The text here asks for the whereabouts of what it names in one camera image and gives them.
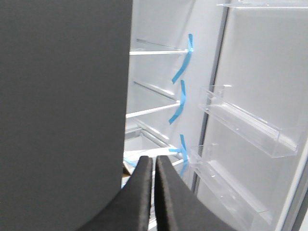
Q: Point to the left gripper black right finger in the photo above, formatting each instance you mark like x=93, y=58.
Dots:
x=176, y=206

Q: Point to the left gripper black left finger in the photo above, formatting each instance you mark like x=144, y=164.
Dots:
x=129, y=210

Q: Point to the fridge door white interior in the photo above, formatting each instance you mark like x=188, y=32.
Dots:
x=264, y=59

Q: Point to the lower clear door bin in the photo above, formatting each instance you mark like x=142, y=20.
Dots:
x=244, y=207

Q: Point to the clear door bin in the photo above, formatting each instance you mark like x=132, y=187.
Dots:
x=244, y=207
x=275, y=141

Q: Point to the lower glass fridge shelf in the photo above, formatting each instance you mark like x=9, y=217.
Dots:
x=140, y=141

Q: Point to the glass fridge shelf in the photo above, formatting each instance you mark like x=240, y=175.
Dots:
x=142, y=100
x=142, y=47
x=140, y=141

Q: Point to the middle glass fridge shelf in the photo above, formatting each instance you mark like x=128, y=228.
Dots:
x=142, y=100

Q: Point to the middle clear door bin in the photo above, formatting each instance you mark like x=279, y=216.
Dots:
x=275, y=141

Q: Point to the dark grey left fridge door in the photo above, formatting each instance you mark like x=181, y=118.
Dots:
x=63, y=93

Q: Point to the top glass fridge shelf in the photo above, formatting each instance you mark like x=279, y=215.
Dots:
x=142, y=47

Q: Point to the white fridge interior cabinet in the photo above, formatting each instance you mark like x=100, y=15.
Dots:
x=168, y=22

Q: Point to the lower blue tape strip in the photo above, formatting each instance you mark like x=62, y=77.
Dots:
x=183, y=151

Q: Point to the blue tape strip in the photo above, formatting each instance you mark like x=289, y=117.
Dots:
x=183, y=151
x=186, y=60
x=180, y=108

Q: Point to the middle blue tape strip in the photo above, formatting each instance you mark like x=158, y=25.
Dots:
x=180, y=108

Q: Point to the upper blue tape strip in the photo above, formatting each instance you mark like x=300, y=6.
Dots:
x=186, y=60

